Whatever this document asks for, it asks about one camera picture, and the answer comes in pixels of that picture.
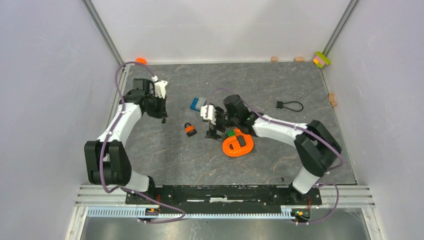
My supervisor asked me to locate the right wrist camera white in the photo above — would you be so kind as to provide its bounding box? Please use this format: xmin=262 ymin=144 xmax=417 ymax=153
xmin=200 ymin=104 xmax=217 ymax=125

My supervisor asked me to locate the orange ring toy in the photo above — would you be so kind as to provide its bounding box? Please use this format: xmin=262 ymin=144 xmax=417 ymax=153
xmin=221 ymin=128 xmax=255 ymax=158

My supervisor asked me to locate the wooden block right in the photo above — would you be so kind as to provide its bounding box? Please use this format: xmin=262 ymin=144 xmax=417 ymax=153
xmin=294 ymin=56 xmax=305 ymax=62

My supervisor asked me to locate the wooden block left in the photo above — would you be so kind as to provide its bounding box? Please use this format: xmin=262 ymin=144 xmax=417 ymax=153
xmin=270 ymin=56 xmax=279 ymax=63

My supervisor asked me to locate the black cable loop lock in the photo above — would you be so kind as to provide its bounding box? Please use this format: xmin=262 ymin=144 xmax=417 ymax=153
xmin=275 ymin=101 xmax=304 ymax=112

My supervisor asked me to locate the green toy brick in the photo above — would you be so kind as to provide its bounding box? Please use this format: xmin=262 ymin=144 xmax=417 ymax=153
xmin=227 ymin=129 xmax=236 ymax=137

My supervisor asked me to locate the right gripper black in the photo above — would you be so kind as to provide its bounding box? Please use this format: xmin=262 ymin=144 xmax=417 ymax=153
xmin=205 ymin=106 xmax=239 ymax=142

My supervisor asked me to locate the blue grey toy brick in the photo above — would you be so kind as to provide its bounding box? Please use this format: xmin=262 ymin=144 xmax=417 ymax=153
xmin=189 ymin=97 xmax=207 ymax=112

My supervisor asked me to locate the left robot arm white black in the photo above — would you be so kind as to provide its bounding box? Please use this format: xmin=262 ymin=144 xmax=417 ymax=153
xmin=84 ymin=76 xmax=169 ymax=204

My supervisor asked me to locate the orange cap at wall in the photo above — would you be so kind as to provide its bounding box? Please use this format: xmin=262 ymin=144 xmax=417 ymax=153
xmin=135 ymin=57 xmax=147 ymax=65

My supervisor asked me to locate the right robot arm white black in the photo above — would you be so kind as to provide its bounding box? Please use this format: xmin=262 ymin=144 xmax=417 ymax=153
xmin=200 ymin=94 xmax=343 ymax=204

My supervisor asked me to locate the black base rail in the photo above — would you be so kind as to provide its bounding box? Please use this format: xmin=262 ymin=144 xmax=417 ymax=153
xmin=145 ymin=184 xmax=323 ymax=215

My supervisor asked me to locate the green pink brick stack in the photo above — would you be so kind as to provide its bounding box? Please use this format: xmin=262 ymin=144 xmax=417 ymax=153
xmin=312 ymin=51 xmax=331 ymax=69

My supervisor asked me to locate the white toothed cable duct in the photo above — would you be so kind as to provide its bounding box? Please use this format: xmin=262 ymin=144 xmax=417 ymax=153
xmin=86 ymin=206 xmax=294 ymax=220

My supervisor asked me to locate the wooden arch piece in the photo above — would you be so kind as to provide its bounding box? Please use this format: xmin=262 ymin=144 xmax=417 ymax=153
xmin=328 ymin=92 xmax=338 ymax=108

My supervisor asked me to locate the wooden block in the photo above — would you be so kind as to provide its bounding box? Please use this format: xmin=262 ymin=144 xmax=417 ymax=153
xmin=270 ymin=56 xmax=279 ymax=63
xmin=294 ymin=56 xmax=305 ymax=62

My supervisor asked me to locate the orange black padlock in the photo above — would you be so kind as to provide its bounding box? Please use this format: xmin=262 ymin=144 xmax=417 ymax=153
xmin=184 ymin=122 xmax=197 ymax=137

